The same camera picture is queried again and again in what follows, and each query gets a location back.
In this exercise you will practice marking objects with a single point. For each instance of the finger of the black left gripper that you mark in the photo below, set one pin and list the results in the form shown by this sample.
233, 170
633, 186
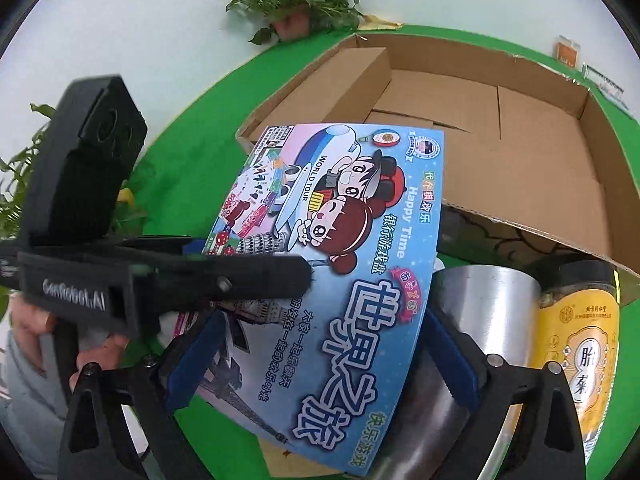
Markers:
186, 279

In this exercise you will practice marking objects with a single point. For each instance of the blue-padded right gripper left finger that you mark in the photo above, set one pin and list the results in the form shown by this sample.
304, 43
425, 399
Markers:
96, 442

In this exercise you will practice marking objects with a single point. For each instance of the potted plant in back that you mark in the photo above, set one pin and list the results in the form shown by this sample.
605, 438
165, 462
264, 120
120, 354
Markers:
291, 20

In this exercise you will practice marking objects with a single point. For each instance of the person's left hand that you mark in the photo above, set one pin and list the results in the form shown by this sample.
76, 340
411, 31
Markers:
29, 323

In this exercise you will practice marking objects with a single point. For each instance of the blue board game box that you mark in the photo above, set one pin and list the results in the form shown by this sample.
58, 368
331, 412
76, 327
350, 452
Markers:
321, 375

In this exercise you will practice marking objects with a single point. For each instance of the small green white card box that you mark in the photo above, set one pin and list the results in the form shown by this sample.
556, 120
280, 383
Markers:
607, 86

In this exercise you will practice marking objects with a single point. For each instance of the large cardboard box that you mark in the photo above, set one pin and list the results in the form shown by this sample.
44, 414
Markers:
533, 164

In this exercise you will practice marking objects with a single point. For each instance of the yellow labelled jar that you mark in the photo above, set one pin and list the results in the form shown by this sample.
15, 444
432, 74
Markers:
578, 325

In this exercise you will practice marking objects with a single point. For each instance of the leafy plant at left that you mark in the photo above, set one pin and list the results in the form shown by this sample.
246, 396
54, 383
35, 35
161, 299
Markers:
125, 217

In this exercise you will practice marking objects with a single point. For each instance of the grey sleeve forearm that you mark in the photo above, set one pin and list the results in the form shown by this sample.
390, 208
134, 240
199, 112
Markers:
29, 418

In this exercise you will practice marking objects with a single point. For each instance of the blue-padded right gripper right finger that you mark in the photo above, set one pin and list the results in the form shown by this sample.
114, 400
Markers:
546, 444

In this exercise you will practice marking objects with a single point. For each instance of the small orange box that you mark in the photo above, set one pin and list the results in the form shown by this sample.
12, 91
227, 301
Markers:
566, 51

